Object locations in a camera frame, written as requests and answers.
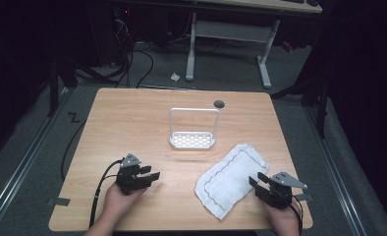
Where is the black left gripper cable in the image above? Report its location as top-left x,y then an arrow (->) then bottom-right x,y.
88,158 -> 125,229

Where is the grey tape piece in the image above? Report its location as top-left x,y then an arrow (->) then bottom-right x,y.
294,193 -> 314,203
46,197 -> 72,207

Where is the bundle of black cables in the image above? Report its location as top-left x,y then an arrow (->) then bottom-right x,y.
111,9 -> 155,89

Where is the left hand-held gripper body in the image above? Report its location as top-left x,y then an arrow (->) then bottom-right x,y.
115,152 -> 151,196

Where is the white plastic rack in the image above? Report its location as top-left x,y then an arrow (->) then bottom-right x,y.
168,107 -> 221,150

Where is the white quilted towel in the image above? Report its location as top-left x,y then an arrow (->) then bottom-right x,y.
193,143 -> 270,221

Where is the black floor cable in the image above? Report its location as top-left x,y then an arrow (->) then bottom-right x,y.
60,119 -> 88,182

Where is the black metal stand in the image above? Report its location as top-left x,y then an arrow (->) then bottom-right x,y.
46,53 -> 117,118
269,73 -> 332,140

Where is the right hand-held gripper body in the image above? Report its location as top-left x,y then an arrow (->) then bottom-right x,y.
254,170 -> 308,209

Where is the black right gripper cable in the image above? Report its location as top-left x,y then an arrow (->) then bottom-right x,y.
289,196 -> 304,236

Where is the red object under desk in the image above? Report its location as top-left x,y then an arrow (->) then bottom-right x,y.
280,40 -> 295,53

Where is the person's left hand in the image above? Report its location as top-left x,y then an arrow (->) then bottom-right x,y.
101,182 -> 147,228

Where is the metal floor rail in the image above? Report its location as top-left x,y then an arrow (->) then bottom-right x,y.
304,105 -> 368,236
0,88 -> 72,227

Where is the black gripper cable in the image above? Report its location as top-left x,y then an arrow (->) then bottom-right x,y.
88,158 -> 125,229
289,196 -> 304,236

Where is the person's right hand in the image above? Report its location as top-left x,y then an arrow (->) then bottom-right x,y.
260,199 -> 302,236

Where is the white-framed desk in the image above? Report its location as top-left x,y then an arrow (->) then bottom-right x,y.
185,0 -> 323,89

